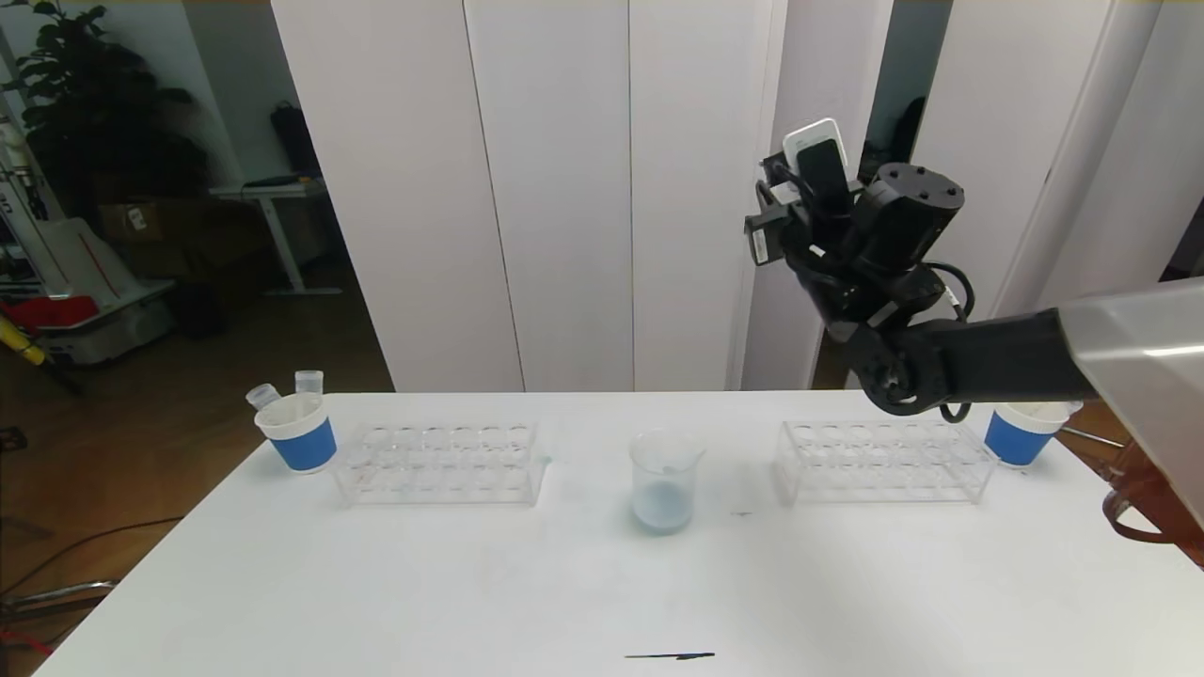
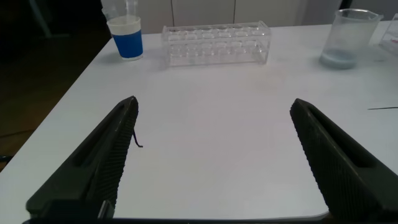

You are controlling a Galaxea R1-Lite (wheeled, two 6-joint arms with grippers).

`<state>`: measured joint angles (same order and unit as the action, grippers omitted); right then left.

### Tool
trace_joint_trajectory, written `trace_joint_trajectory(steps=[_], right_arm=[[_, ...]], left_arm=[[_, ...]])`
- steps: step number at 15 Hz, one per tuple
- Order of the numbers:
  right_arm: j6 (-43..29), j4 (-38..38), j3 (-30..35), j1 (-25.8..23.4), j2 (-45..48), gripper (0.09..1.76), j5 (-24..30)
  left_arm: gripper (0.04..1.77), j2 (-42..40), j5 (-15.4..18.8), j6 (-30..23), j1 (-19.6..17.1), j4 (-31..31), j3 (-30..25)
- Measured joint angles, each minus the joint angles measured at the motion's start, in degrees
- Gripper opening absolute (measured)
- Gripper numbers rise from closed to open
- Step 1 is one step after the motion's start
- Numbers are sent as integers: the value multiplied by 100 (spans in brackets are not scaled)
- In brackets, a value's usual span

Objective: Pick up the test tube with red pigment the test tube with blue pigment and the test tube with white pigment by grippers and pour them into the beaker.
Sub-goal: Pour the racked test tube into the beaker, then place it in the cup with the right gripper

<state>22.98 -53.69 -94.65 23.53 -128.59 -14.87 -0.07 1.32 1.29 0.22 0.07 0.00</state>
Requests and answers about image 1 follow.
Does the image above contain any black backpack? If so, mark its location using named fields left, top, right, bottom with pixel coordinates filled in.
left=271, top=103, right=325, bottom=181

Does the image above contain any white equipment base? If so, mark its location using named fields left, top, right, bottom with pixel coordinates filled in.
left=38, top=278, right=180, bottom=366

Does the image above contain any grey metal bar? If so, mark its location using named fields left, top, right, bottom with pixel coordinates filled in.
left=0, top=581, right=121, bottom=622

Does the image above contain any brown wooden stand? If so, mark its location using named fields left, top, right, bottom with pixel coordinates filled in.
left=1063, top=404, right=1204, bottom=565

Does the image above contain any white three-panel folding screen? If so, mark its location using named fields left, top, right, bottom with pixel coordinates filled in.
left=273, top=0, right=786, bottom=394

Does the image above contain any brown right arm strap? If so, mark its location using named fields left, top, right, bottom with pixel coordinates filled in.
left=1102, top=489, right=1181, bottom=544

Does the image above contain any black floor cable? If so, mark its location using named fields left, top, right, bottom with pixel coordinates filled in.
left=0, top=517, right=184, bottom=598

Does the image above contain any yellow tool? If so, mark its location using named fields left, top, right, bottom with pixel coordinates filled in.
left=0, top=313, right=48, bottom=368

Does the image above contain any white standing desk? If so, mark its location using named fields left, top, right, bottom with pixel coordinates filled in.
left=209, top=181, right=344, bottom=300

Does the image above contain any white partition panel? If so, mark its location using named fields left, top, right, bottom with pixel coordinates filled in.
left=997, top=0, right=1204, bottom=321
left=741, top=0, right=893, bottom=392
left=845, top=0, right=1116, bottom=391

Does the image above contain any cardboard box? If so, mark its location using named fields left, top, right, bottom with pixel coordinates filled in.
left=99, top=198, right=189, bottom=245

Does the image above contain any white leaning board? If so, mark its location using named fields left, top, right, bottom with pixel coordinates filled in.
left=38, top=216, right=128, bottom=305

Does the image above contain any dark green potted plant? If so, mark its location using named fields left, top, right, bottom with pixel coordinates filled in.
left=0, top=0, right=213, bottom=222

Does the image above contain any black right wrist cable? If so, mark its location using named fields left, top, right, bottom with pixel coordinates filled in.
left=927, top=261, right=976, bottom=323

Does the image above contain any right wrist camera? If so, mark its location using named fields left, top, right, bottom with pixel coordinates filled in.
left=783, top=118, right=852, bottom=222

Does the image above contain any clear acrylic test tube rack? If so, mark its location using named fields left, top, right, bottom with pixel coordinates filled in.
left=773, top=417, right=996, bottom=506
left=334, top=420, right=551, bottom=507

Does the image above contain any clear glass beaker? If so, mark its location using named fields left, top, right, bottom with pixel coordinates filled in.
left=628, top=429, right=705, bottom=537

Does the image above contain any white paper cup blue sleeve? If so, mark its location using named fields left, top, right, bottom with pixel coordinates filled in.
left=983, top=402, right=1073, bottom=468
left=255, top=393, right=339, bottom=475

